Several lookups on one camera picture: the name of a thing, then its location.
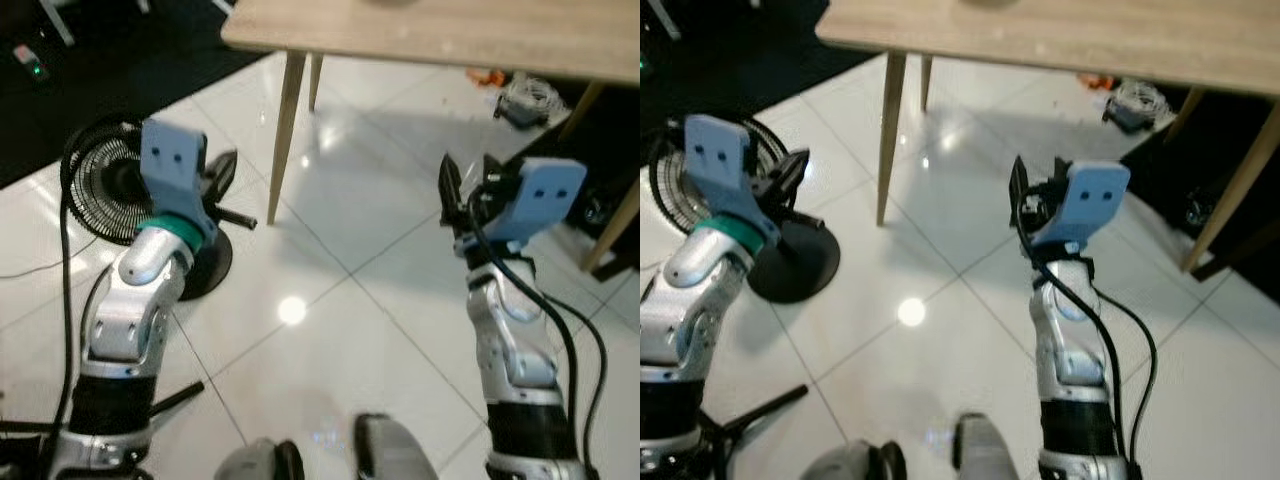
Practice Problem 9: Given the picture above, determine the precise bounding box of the black floor fan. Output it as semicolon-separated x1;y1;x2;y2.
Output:
645;115;843;304
60;112;236;301

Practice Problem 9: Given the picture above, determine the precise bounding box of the black floor mat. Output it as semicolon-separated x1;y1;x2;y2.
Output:
640;0;881;126
0;0;266;191

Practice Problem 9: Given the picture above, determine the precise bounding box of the light wooden table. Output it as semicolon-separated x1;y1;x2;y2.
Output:
220;0;641;276
815;0;1280;273

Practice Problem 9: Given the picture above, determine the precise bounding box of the white furniture leg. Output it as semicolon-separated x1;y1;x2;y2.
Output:
648;0;686;41
38;0;76;47

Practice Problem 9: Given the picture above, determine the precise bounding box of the black stand rod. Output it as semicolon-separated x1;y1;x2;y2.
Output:
700;385;811;480
0;380;206;441

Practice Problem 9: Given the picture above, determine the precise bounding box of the power strip with green light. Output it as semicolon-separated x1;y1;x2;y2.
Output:
14;44;51;81

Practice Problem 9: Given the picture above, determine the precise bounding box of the grey right robot leg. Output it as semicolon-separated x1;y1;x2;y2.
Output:
955;413;1031;480
353;413;441;480

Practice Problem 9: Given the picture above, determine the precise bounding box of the grey robot leg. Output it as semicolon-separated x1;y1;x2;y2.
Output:
353;413;441;480
213;438;304;480
955;413;1031;480
800;440;906;480

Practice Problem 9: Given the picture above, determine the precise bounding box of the grey left robot leg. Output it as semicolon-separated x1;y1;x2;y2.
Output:
800;440;906;480
213;438;304;480

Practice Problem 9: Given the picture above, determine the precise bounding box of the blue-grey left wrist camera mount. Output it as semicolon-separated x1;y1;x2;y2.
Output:
683;115;761;226
140;118;209;226

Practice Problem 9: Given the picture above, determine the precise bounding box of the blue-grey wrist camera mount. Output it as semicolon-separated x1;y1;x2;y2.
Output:
683;115;761;226
490;155;588;249
140;118;209;226
1040;160;1131;251

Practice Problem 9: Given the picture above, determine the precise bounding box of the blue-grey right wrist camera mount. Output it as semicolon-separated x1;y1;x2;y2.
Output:
1040;160;1131;251
490;155;588;249

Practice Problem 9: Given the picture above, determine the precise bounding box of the grey cable bundle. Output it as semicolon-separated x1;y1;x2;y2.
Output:
495;75;566;129
1103;80;1173;133

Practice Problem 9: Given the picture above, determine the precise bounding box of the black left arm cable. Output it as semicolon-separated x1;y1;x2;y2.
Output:
40;180;83;471

